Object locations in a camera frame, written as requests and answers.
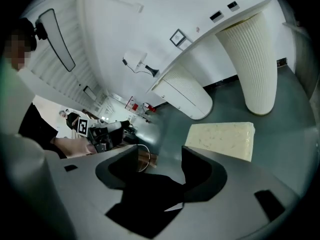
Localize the large ceiling light panel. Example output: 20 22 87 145
37 8 76 73

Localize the small ceiling light panel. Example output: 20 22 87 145
82 85 97 101

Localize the black wall socket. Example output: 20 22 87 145
226 0 241 12
209 9 224 23

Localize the white vanity desk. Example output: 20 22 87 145
146 0 278 121

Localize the white table lamp black base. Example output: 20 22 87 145
123 49 160 78

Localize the black lamp cable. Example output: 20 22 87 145
121 58 147 74

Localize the person's left forearm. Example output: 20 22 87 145
51 136 97 159

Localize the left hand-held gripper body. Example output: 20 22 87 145
77 118 126 153

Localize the person's black clothing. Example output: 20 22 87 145
18 102 68 160

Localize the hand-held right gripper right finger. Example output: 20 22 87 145
181 145 301 238

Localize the black framed wall picture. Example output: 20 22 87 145
169 28 187 47

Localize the white framed wall picture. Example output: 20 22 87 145
178 38 194 51

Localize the black head camera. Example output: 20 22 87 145
34 20 49 41

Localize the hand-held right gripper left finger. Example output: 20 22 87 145
46 145 140 236

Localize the person's head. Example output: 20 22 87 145
3 31 35 71

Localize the floral cushioned white stool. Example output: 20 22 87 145
184 121 256 163

